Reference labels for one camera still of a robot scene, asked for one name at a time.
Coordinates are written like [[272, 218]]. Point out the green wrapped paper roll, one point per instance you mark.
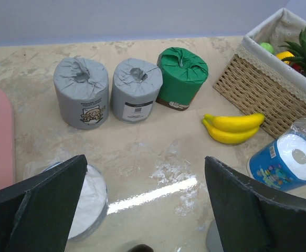
[[183, 75]]

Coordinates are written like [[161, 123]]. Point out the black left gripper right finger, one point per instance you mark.
[[250, 216]]

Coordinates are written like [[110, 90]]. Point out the wicker basket with cloth liner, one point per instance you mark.
[[256, 81]]

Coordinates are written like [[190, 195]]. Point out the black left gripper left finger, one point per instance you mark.
[[36, 214]]

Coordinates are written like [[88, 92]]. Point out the grey roll with barcode label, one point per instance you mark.
[[135, 86]]

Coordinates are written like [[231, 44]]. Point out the yellow banana bunch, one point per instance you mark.
[[233, 130]]

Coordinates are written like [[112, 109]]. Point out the green artificial fruit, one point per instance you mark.
[[268, 47]]

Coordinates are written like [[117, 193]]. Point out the grey roll with cartoon label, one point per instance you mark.
[[82, 89]]

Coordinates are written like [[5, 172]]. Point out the yellow artificial fruit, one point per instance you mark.
[[283, 55]]

